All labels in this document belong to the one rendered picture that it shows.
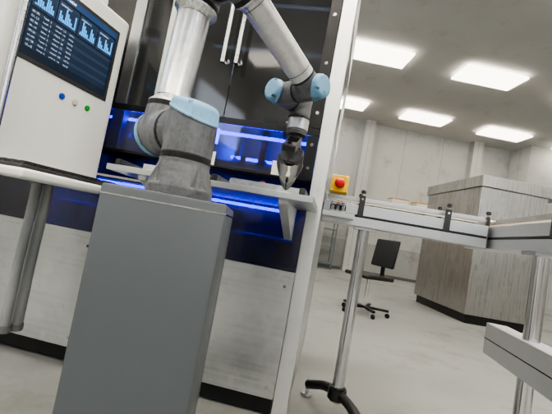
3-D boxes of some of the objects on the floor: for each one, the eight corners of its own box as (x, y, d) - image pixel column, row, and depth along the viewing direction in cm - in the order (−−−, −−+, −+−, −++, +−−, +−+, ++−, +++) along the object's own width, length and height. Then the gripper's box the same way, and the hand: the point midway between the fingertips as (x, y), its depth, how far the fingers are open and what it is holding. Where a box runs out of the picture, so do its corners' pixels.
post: (271, 416, 151) (354, -56, 165) (285, 419, 150) (368, -55, 164) (269, 423, 145) (355, -67, 159) (283, 427, 144) (369, -67, 158)
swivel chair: (383, 313, 452) (394, 241, 458) (395, 324, 395) (407, 241, 401) (337, 304, 456) (348, 232, 462) (342, 314, 399) (356, 232, 405)
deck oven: (549, 338, 492) (568, 190, 505) (462, 323, 485) (483, 173, 498) (476, 311, 649) (492, 199, 663) (410, 300, 642) (427, 186, 656)
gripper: (310, 137, 133) (299, 194, 132) (285, 134, 135) (275, 190, 133) (308, 130, 125) (297, 190, 123) (282, 126, 126) (271, 186, 125)
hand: (285, 186), depth 125 cm, fingers closed, pressing on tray
